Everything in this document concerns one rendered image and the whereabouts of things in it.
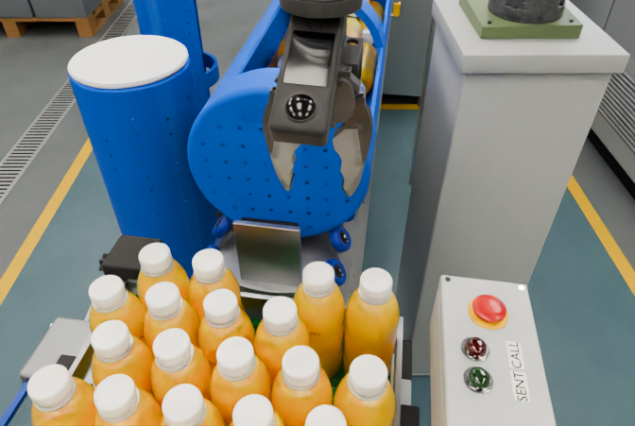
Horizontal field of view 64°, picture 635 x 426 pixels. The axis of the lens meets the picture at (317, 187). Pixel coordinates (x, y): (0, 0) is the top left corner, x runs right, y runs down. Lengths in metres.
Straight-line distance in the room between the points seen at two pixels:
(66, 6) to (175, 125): 3.18
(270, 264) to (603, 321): 1.61
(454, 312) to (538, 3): 0.72
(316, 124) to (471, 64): 0.69
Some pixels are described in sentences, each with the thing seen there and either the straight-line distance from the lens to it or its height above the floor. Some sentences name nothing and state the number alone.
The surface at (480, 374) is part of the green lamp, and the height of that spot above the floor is 1.11.
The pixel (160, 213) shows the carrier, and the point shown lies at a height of 0.66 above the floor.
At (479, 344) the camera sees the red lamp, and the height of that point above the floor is 1.11.
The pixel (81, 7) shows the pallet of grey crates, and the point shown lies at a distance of 4.36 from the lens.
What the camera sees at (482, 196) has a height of 0.79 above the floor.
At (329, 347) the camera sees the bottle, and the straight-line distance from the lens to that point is 0.70.
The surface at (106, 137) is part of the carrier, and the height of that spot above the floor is 0.90.
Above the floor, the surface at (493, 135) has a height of 0.96.
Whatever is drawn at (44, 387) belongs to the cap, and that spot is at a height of 1.09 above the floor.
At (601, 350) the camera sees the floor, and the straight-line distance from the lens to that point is 2.11.
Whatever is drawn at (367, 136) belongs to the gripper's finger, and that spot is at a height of 1.30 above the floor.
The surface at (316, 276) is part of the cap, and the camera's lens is 0.62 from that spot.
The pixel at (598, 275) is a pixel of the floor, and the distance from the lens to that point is 2.36.
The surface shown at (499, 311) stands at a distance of 0.60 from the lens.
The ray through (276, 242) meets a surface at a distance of 0.76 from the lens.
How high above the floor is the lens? 1.56
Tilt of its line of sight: 39 degrees down
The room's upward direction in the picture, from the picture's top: straight up
